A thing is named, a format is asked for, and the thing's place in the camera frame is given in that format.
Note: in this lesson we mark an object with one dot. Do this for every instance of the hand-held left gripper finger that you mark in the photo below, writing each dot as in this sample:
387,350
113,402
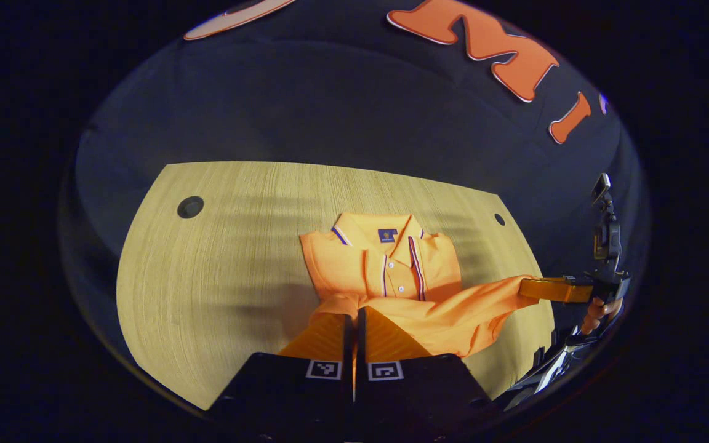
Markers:
362,344
348,344

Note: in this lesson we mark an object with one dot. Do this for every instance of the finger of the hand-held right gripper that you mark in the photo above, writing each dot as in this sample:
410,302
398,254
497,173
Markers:
554,290

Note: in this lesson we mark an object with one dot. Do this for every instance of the orange T-shirt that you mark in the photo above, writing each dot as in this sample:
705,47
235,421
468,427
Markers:
360,258

